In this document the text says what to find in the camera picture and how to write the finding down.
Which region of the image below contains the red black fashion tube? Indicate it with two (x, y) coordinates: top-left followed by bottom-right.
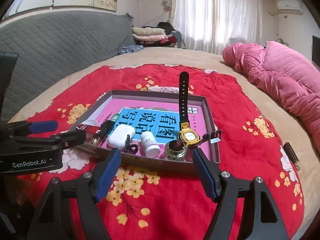
(76, 124), (108, 136)

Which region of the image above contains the white medicine bottle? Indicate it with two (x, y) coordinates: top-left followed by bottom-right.
(140, 131), (161, 158)

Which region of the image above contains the white plastic bottle cap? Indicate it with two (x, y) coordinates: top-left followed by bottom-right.
(81, 119), (98, 126)

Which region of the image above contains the white earbuds case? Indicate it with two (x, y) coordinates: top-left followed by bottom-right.
(107, 124), (136, 150)

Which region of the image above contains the grey quilted headboard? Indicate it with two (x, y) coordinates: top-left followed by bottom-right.
(1, 11), (135, 121)

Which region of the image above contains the grey cardboard box tray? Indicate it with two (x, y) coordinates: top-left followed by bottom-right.
(69, 90), (220, 173)

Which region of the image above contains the pink blue children's book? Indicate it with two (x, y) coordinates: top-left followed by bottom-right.
(88, 97), (208, 159)

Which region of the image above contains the red floral blanket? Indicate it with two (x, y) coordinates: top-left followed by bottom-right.
(15, 63), (306, 240)

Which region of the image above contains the glass jar gold rim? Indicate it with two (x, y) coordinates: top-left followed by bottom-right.
(164, 140), (187, 161)

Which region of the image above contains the yellow black wrist watch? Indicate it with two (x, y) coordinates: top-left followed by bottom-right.
(179, 72), (222, 148)

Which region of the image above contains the stack of folded clothes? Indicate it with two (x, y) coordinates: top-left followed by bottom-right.
(132, 22), (182, 48)

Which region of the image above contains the pink quilted comforter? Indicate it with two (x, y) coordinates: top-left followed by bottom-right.
(222, 41), (319, 149)

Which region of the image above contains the white sheer curtain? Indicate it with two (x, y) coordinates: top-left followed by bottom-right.
(171, 0), (263, 55)

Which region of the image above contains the white air conditioner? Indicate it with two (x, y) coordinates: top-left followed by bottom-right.
(277, 0), (303, 14)

